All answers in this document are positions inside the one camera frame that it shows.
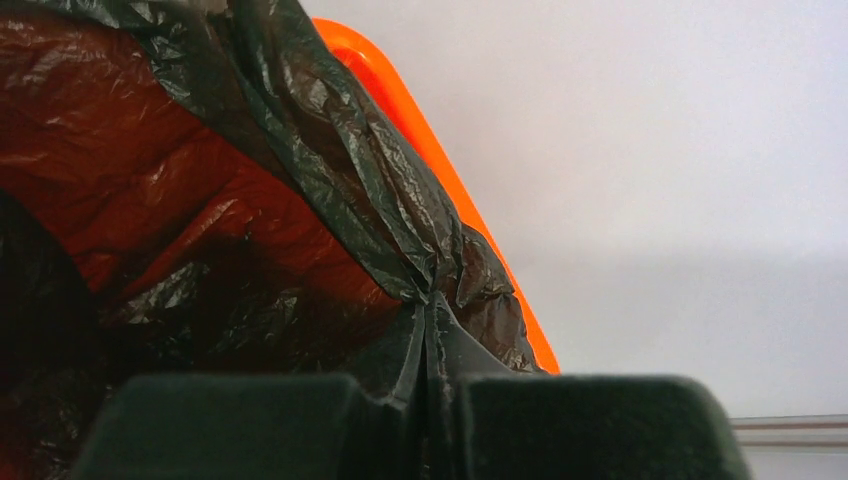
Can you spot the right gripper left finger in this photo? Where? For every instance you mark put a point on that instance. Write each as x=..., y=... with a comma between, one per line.
x=362, y=422

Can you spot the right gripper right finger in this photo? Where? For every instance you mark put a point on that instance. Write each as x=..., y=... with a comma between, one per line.
x=489, y=422

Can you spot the black trash bag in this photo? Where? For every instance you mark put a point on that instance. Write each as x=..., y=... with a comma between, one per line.
x=202, y=187

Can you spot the orange plastic trash bin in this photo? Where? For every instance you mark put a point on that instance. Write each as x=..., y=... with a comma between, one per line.
x=378, y=75

